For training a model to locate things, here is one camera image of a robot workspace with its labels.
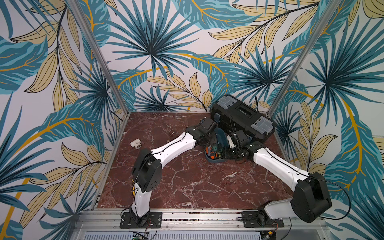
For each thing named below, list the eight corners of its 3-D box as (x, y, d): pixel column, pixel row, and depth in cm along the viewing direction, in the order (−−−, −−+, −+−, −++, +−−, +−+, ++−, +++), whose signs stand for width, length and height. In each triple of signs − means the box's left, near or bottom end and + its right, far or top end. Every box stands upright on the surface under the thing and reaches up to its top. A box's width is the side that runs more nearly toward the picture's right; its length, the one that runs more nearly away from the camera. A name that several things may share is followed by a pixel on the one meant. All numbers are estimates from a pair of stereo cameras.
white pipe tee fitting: (130, 148, 101) (128, 146, 98) (132, 141, 105) (131, 138, 102) (140, 149, 101) (139, 146, 98) (142, 141, 105) (141, 138, 102)
